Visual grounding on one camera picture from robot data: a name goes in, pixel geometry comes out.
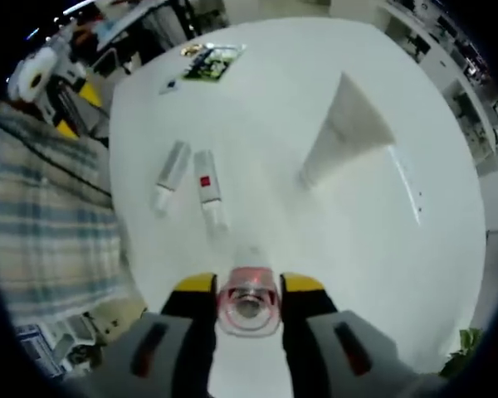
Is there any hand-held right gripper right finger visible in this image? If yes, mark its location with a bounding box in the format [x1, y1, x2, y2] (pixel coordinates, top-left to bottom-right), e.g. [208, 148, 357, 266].
[280, 271, 441, 398]

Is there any person in plaid shirt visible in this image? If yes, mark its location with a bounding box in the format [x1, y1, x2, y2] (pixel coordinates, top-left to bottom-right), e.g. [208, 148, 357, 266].
[0, 101, 128, 329]

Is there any green potted plant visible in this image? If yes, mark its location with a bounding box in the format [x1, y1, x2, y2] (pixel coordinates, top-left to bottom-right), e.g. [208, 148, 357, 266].
[438, 327, 485, 379]

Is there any red label skincare tube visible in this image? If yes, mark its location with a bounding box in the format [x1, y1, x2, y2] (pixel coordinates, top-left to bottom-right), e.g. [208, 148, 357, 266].
[192, 148, 230, 234]

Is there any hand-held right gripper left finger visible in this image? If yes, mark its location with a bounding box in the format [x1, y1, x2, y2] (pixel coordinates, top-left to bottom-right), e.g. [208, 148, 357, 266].
[86, 271, 219, 398]

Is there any white blue skincare packet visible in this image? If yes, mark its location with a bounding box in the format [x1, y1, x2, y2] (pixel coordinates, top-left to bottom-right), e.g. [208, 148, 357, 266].
[157, 77, 183, 96]

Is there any green black skincare packet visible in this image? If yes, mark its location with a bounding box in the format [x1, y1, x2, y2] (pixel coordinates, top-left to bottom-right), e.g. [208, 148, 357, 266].
[179, 42, 248, 85]

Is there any large white skincare tube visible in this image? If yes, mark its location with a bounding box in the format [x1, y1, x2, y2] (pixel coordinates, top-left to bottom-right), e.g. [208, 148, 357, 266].
[295, 70, 396, 190]

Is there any slim white skincare tube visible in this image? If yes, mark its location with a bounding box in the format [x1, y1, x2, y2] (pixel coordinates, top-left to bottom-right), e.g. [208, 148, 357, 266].
[152, 139, 192, 216]

